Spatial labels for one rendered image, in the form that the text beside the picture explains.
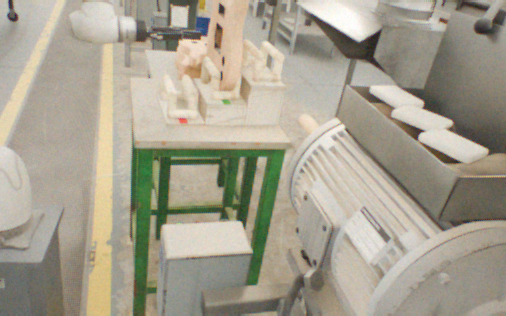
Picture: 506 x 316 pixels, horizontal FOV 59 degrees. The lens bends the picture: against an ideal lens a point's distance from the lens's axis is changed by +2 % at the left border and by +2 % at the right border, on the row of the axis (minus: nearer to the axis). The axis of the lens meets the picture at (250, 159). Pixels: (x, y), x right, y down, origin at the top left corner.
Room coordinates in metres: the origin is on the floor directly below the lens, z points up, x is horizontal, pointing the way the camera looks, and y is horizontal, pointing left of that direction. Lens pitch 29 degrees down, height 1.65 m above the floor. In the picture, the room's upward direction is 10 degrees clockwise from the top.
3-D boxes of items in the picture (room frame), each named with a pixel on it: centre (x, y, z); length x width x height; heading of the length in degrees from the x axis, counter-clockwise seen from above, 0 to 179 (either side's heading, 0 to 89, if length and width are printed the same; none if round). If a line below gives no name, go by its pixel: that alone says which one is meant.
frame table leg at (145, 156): (1.35, 0.37, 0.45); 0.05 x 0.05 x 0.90; 20
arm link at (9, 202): (1.03, 0.71, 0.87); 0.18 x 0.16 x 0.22; 72
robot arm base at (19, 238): (1.01, 0.70, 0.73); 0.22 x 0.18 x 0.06; 12
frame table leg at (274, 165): (1.52, -0.10, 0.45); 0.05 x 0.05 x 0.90; 20
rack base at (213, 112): (1.67, 0.17, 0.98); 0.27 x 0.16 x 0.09; 23
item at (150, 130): (1.69, 0.23, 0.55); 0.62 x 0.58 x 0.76; 20
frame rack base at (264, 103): (1.73, 0.03, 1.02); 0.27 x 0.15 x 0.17; 23
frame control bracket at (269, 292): (0.60, -0.05, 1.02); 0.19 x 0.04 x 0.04; 110
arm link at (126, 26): (1.54, 0.50, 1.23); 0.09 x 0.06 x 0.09; 22
